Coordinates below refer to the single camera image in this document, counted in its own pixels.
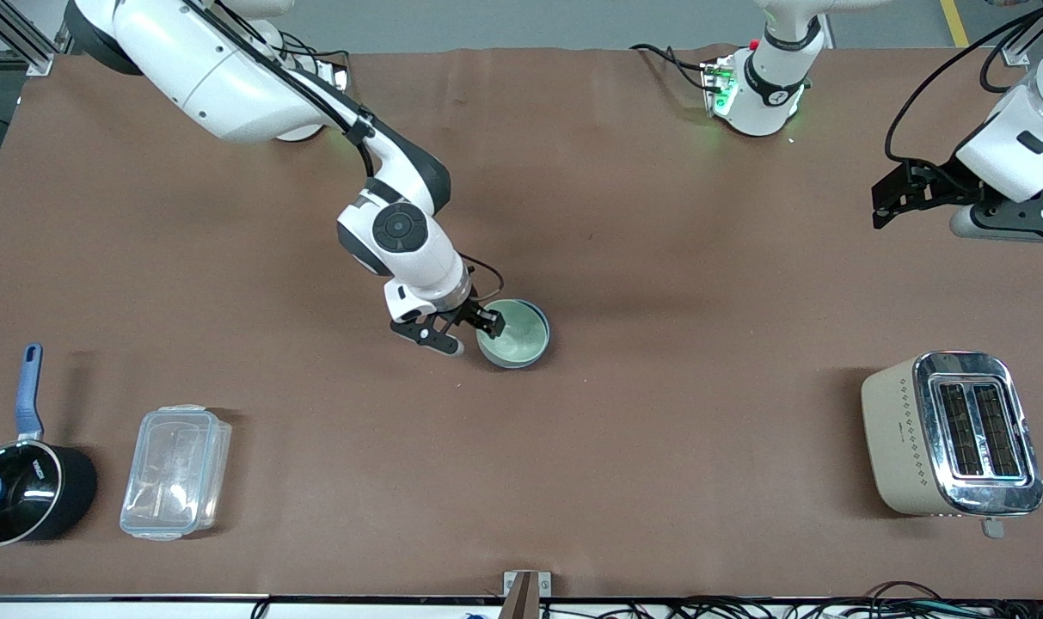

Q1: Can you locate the blue bowl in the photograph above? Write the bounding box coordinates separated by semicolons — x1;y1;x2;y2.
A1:
475;297;552;371

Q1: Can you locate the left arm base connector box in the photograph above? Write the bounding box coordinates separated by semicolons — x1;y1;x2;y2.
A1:
701;55;741;118

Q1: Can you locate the brown table mat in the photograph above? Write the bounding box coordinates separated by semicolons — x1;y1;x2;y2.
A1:
0;45;1043;600

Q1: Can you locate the beige chrome toaster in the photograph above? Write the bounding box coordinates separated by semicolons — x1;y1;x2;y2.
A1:
861;350;1043;539

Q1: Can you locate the clear plastic lidded container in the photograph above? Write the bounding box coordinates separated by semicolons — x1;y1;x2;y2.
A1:
120;404;233;542

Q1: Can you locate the glass lid blue knob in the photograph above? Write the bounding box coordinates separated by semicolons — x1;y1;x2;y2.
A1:
0;442;63;544

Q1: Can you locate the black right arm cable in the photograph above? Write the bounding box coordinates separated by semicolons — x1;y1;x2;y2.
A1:
184;0;506;303

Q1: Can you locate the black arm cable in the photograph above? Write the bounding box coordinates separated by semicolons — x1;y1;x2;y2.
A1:
884;7;1043;166
184;0;506;303

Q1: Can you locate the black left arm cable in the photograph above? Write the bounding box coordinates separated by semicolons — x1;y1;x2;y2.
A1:
884;7;1043;166

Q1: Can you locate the black right base cable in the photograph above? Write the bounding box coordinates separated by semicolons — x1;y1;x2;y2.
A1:
279;31;352;75

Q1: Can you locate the black base cable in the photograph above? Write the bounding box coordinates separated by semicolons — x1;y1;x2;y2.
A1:
279;31;352;75
629;42;713;93

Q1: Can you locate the silver metal bracket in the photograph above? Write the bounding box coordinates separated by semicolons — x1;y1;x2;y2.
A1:
502;570;553;600

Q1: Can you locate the brown upright post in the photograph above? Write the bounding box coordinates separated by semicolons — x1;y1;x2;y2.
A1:
506;573;539;619

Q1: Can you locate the black left base cable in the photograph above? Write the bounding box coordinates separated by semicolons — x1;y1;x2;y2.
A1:
629;42;713;93

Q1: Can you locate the black saucepan blue handle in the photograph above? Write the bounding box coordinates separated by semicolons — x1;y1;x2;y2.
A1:
0;343;99;548

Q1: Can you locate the black cable tangle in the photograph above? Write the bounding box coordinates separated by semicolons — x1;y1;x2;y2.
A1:
538;582;1043;619

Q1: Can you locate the aluminium frame profile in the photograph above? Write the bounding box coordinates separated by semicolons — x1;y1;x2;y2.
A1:
0;0;66;77

